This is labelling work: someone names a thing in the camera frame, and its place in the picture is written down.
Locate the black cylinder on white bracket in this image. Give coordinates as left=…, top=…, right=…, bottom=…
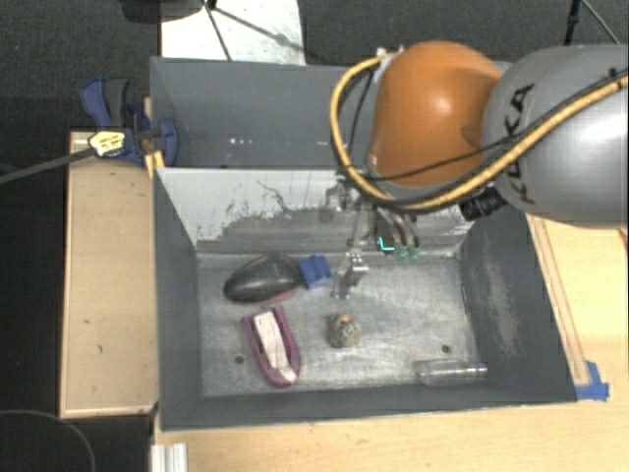
left=458, top=188, right=508, bottom=222

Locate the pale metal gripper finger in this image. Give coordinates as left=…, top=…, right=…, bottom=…
left=331, top=252, right=354, bottom=301
left=346, top=261, right=372, bottom=295

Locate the grey metal bin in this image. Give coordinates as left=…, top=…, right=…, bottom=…
left=148, top=55, right=579, bottom=433

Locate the pale wood flat board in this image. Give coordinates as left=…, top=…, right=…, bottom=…
left=58, top=130, right=161, bottom=420

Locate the black oval brush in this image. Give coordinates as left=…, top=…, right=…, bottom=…
left=222, top=252, right=305, bottom=307

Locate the blue ridged block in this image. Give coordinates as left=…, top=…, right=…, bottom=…
left=298, top=255, right=333, bottom=290

